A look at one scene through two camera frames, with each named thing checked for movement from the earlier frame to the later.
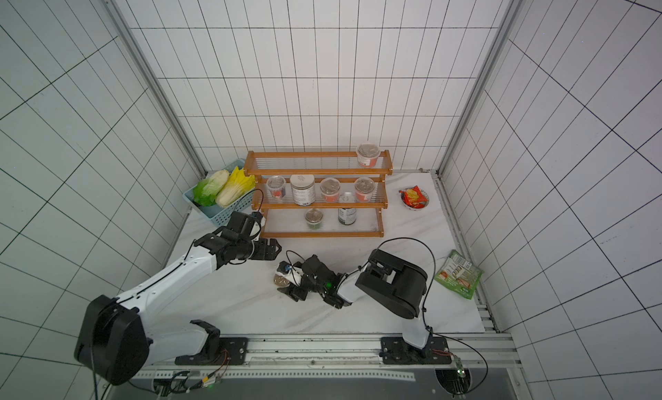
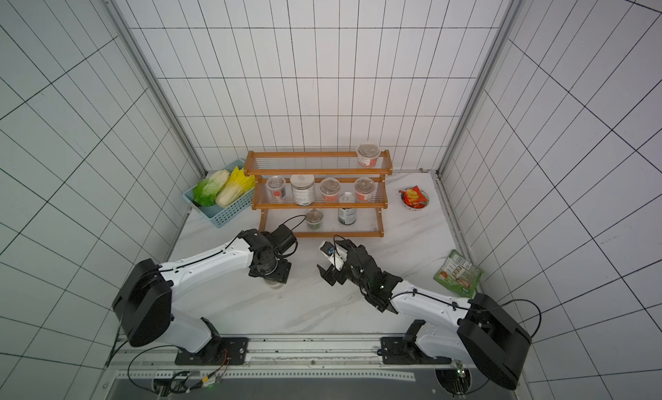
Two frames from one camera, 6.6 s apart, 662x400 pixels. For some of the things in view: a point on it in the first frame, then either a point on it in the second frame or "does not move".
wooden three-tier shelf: [320, 194] does not move
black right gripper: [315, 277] → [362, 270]
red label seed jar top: [367, 154] does not move
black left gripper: [261, 253] → [282, 271]
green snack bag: [459, 275] does not move
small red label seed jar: [276, 186] does not move
